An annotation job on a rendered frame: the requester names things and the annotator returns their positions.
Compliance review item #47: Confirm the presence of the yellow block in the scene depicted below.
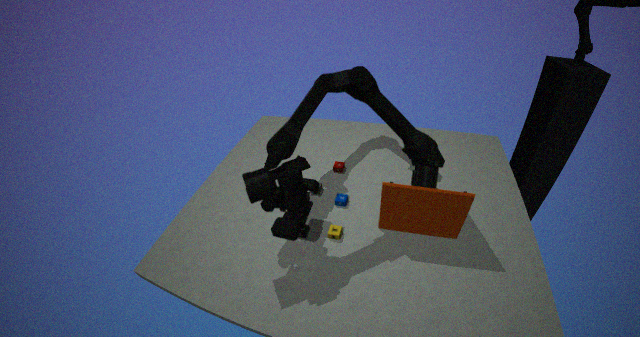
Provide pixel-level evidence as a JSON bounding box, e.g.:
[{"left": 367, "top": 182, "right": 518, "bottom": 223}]
[{"left": 328, "top": 224, "right": 342, "bottom": 240}]

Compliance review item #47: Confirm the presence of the blue block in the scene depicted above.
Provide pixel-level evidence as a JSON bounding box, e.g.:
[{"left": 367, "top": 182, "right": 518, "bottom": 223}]
[{"left": 335, "top": 194, "right": 348, "bottom": 207}]

